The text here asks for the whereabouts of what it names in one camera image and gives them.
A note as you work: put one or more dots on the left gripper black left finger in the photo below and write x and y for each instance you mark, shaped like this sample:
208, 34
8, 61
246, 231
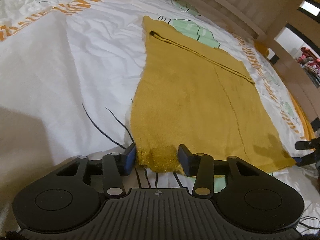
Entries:
115, 166

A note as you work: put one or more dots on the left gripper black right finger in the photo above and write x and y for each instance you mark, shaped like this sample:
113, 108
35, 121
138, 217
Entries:
200, 166

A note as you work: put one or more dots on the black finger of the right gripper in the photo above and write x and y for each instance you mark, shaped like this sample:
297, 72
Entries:
307, 145

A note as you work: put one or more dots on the mustard yellow knit garment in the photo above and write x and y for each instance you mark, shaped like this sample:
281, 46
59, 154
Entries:
202, 97

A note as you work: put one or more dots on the red clothes pile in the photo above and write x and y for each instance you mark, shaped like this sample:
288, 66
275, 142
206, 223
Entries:
310, 62

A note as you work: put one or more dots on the white leaf-print bed sheet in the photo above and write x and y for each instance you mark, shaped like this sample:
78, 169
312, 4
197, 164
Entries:
69, 72

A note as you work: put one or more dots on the beige wooden bed frame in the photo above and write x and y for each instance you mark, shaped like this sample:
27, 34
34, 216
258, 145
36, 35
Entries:
279, 25

